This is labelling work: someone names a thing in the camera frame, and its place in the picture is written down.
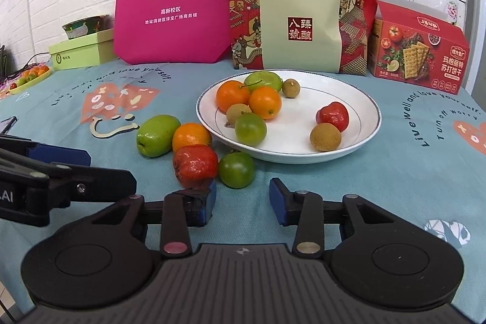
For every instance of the green patterned bowl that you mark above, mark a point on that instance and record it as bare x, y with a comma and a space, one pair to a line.
85, 27

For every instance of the white plate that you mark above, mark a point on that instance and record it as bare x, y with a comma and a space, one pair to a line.
296, 141

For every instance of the small orange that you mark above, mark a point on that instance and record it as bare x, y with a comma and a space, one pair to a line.
231, 96
265, 102
191, 136

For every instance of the red cracker box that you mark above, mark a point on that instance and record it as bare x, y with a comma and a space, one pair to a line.
417, 50

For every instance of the light green box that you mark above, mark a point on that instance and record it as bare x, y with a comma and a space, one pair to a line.
79, 52

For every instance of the yellow-green tray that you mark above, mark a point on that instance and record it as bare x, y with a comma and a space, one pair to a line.
22, 88

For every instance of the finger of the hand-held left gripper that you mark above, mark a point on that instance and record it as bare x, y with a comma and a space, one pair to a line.
106, 185
64, 156

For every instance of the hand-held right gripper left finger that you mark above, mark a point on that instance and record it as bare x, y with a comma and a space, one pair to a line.
209, 202

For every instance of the pile of miniature fruits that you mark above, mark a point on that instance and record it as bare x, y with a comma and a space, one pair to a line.
32, 74

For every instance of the white vertical frame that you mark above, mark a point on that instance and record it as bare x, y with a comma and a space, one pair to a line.
472, 5

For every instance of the dark flat device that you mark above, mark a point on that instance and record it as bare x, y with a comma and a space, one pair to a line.
7, 124

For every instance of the teal printed tablecloth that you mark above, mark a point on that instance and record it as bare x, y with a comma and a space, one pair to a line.
398, 164

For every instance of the small red apple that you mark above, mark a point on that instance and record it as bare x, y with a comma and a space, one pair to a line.
332, 116
195, 166

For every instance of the brown longan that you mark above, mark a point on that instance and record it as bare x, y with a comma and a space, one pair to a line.
291, 88
237, 111
325, 136

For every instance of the large green jujube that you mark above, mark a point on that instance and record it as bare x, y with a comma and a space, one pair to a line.
157, 135
263, 81

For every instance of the small round green fruit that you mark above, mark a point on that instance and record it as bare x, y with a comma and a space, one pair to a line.
250, 129
236, 169

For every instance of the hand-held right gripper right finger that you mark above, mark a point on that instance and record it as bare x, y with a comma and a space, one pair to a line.
277, 202

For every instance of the red patterned gift bag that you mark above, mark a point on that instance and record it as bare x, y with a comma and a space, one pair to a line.
300, 5

